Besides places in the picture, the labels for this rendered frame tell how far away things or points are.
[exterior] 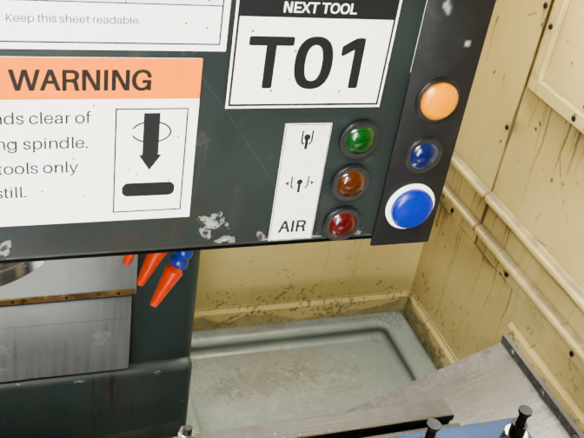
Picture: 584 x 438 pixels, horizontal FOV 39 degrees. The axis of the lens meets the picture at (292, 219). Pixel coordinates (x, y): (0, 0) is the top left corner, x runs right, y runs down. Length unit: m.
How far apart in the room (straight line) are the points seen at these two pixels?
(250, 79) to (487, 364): 1.35
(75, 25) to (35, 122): 0.06
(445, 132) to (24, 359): 1.03
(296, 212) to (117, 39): 0.17
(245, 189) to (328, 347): 1.57
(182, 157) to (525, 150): 1.26
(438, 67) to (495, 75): 1.26
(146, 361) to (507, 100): 0.87
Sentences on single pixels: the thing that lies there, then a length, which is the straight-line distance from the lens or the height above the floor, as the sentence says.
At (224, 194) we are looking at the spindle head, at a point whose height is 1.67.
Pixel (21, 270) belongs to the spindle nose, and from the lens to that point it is 0.71.
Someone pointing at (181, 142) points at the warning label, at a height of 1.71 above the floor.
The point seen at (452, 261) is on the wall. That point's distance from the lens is 1.96.
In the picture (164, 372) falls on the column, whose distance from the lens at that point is 1.55.
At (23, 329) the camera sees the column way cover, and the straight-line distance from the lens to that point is 1.41.
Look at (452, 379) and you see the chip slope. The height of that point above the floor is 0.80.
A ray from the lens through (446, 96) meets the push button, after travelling 0.53.
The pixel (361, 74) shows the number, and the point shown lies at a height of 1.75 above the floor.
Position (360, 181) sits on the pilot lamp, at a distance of 0.54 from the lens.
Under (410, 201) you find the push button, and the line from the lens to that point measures 0.56.
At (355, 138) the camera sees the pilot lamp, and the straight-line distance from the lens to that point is 0.52.
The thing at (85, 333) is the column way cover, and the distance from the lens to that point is 1.43.
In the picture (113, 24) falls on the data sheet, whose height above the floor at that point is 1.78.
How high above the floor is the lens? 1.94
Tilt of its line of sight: 33 degrees down
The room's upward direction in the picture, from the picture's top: 10 degrees clockwise
